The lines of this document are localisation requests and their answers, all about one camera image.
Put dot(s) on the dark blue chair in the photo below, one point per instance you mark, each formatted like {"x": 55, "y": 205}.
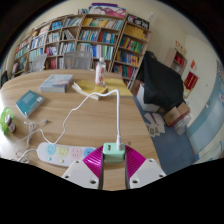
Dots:
{"x": 3, "y": 78}

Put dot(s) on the open yellow book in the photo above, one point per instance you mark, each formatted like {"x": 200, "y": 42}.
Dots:
{"x": 87, "y": 87}

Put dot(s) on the red wall banner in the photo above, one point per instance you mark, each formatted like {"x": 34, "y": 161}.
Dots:
{"x": 190, "y": 80}

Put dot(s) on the black cloth cover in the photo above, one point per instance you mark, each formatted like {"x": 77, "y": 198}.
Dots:
{"x": 161, "y": 80}

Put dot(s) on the white box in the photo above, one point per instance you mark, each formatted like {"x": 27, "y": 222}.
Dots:
{"x": 145, "y": 101}

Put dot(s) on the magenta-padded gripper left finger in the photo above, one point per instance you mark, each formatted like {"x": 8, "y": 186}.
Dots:
{"x": 81, "y": 173}

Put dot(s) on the small red jar white lid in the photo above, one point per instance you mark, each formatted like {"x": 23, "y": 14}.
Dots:
{"x": 11, "y": 125}

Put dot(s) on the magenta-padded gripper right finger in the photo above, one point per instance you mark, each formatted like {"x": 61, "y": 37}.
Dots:
{"x": 146, "y": 173}

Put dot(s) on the wooden bookshelf unit with books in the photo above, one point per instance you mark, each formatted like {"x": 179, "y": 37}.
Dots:
{"x": 86, "y": 36}

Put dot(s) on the white power strip pastel sockets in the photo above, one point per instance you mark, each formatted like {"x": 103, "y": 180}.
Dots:
{"x": 63, "y": 154}

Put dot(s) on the mint green charger block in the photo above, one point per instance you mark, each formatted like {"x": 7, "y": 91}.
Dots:
{"x": 114, "y": 153}

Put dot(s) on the clear drink bottle red label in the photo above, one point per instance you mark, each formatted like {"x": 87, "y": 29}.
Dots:
{"x": 100, "y": 73}

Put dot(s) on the grey book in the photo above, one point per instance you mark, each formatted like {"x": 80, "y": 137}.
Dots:
{"x": 56, "y": 83}

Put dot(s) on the small wooden wall shelf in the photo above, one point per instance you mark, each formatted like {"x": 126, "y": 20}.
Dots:
{"x": 176, "y": 60}

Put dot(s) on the papers on floor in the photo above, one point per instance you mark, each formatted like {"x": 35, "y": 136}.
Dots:
{"x": 155, "y": 124}

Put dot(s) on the teal book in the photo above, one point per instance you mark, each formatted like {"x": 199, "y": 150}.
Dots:
{"x": 30, "y": 102}

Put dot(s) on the grey mesh office chair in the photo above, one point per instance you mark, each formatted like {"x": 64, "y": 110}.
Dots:
{"x": 77, "y": 60}

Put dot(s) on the cardboard box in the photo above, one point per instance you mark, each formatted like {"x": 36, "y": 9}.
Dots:
{"x": 176, "y": 115}

